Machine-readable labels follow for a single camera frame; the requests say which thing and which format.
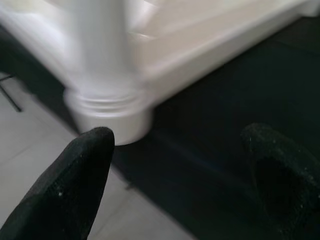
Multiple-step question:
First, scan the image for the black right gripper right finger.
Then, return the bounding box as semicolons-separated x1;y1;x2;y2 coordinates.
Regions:
239;122;320;240

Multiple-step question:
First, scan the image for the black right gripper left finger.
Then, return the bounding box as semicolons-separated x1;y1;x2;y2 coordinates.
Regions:
0;126;116;240

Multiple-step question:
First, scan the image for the white plastic table leg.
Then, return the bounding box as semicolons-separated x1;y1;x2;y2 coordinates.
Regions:
66;0;142;106

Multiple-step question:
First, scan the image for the white plastic children table top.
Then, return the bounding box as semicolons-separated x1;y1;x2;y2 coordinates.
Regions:
0;0;320;146

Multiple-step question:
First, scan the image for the black tablecloth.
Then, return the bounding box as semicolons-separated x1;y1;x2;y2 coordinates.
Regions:
0;14;320;240

